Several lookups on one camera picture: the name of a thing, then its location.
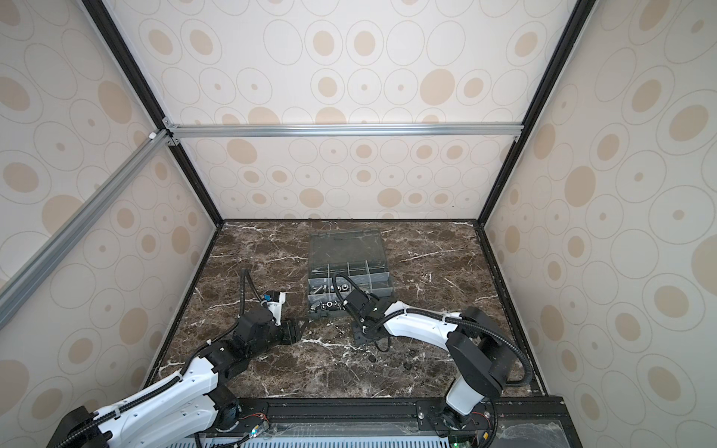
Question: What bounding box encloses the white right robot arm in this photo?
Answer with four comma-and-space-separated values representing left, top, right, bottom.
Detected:
337, 289, 533, 418

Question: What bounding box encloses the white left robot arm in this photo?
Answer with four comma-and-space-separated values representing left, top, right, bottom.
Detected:
49, 306, 304, 447

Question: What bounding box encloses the clear grey compartment organizer box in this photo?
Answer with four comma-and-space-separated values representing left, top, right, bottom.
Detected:
307, 229, 394, 318

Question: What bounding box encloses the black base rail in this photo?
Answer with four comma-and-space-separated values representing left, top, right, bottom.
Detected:
198, 386, 581, 447

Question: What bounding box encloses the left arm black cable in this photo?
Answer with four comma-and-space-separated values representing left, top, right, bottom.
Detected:
49, 268, 264, 448

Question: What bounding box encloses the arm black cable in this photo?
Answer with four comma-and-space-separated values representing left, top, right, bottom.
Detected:
331, 273, 534, 444
49, 268, 264, 448

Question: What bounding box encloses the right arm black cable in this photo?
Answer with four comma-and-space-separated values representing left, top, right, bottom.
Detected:
331, 273, 534, 444

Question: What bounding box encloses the horizontal aluminium frame bar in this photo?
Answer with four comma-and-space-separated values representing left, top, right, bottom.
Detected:
168, 122, 524, 139

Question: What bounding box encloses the diagonal aluminium frame bar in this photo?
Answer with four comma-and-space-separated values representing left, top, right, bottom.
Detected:
1, 130, 170, 327

